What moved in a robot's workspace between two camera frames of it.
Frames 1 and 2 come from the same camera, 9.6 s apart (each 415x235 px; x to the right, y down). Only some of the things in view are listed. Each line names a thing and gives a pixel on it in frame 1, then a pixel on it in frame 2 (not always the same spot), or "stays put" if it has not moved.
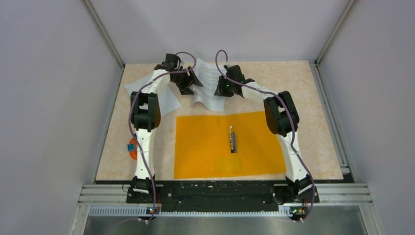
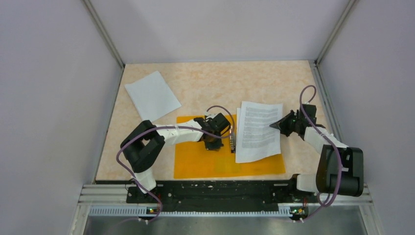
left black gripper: (190, 80) → (216, 146)
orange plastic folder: (202, 146) stays put
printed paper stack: (208, 74) → (255, 139)
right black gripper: (221, 91) → (282, 124)
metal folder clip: (233, 141) stays put
